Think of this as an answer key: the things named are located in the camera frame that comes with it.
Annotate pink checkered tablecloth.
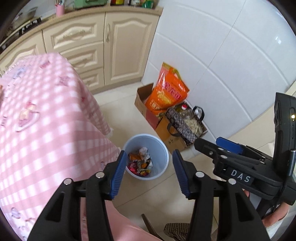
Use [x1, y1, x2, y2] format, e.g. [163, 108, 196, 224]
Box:
[1, 53, 120, 240]

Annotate green condiment bottles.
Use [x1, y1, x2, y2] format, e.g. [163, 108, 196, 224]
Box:
[128, 0, 154, 9]

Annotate blue trash bin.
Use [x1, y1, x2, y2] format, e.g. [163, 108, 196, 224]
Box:
[123, 133, 170, 181]

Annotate cream lower kitchen cabinets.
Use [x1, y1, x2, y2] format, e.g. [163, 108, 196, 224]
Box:
[1, 5, 163, 93]

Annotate black gas stove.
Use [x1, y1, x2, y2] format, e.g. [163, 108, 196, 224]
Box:
[1, 17, 42, 49]

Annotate oil bottle red cap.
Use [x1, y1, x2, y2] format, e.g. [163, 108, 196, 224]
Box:
[180, 104, 194, 120]

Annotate cardboard box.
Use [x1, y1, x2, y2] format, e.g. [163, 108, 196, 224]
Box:
[134, 83, 190, 153]

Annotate orange rice bag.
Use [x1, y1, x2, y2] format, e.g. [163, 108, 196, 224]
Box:
[145, 62, 190, 116]

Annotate green electric cooker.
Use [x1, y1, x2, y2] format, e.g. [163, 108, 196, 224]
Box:
[74, 0, 108, 9]

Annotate right hand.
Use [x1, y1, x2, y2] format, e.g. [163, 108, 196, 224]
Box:
[242, 189, 290, 228]

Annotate white paper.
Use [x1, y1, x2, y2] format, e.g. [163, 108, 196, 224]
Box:
[138, 147, 150, 161]

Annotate pink utensil holder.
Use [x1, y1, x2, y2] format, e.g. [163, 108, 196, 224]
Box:
[55, 4, 65, 18]

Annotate black patterned bag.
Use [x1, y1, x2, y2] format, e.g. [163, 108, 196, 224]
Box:
[165, 106, 207, 147]

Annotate colourful candy wrapper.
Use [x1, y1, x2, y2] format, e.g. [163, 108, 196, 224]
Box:
[127, 162, 153, 177]

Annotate crushed orange soda can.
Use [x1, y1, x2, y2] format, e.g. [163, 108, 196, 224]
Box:
[128, 153, 142, 162]

